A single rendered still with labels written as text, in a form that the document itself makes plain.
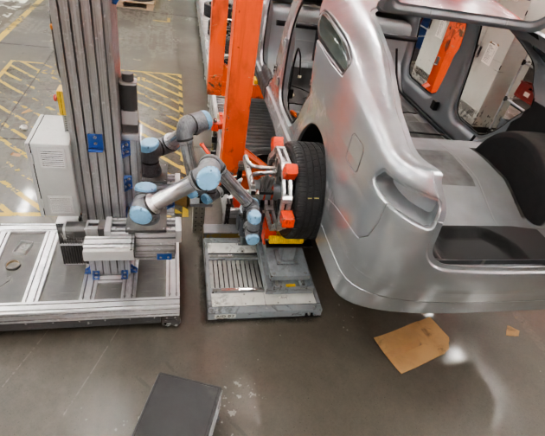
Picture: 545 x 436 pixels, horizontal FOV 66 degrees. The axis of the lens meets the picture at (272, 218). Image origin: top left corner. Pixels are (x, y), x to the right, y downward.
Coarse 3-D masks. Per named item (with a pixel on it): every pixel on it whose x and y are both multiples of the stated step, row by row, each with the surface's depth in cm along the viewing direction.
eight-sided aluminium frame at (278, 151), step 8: (272, 152) 281; (280, 152) 266; (272, 160) 292; (280, 160) 259; (288, 160) 259; (280, 168) 258; (288, 184) 256; (288, 192) 256; (272, 200) 303; (288, 200) 253; (264, 208) 304; (272, 208) 302; (280, 208) 257; (288, 208) 257; (272, 216) 296; (272, 224) 277; (280, 224) 264
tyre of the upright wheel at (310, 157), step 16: (288, 144) 273; (304, 144) 267; (320, 144) 270; (304, 160) 255; (320, 160) 257; (304, 176) 251; (320, 176) 254; (304, 192) 251; (320, 192) 253; (304, 208) 253; (320, 208) 255; (304, 224) 260
